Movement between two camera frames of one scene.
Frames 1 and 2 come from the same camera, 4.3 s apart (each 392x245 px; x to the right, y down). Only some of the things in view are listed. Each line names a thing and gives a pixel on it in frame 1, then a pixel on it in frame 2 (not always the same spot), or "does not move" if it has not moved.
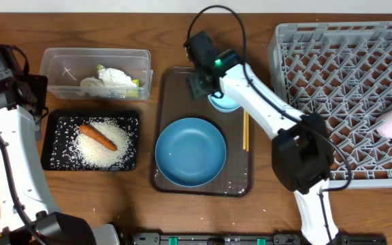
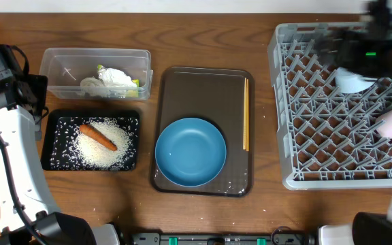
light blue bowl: [222, 104] to [348, 82]
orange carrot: [97, 137] does not move
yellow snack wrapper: [133, 92] does not move
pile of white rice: [94, 153] does not move
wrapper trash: [113, 77] does not move
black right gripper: [195, 89] to [348, 41]
